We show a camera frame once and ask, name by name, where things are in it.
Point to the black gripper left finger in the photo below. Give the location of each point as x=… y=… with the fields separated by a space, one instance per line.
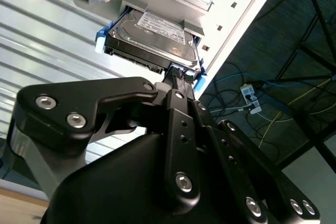
x=105 y=90

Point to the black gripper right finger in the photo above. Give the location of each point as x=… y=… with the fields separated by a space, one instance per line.
x=236 y=171

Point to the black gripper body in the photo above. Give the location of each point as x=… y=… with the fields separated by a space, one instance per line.
x=118 y=195

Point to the hard disk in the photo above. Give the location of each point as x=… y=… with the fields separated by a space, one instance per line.
x=157 y=40

